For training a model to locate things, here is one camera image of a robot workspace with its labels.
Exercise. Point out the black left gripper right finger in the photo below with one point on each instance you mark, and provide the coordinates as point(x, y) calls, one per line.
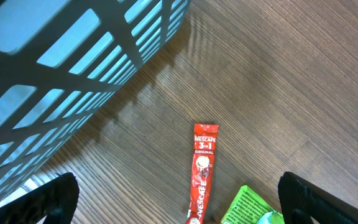
point(303, 202)

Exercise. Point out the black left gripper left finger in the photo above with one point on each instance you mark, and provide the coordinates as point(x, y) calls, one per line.
point(53, 202)

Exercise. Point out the light blue snack packet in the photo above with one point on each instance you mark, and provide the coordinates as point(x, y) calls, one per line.
point(271, 218)

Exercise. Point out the green snack bag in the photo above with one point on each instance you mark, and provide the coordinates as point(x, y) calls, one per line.
point(247, 208)

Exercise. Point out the red Nescafe coffee stick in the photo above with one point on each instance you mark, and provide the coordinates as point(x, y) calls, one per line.
point(204, 151)

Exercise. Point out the grey plastic basket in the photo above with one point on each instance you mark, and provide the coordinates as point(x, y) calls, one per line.
point(60, 61)

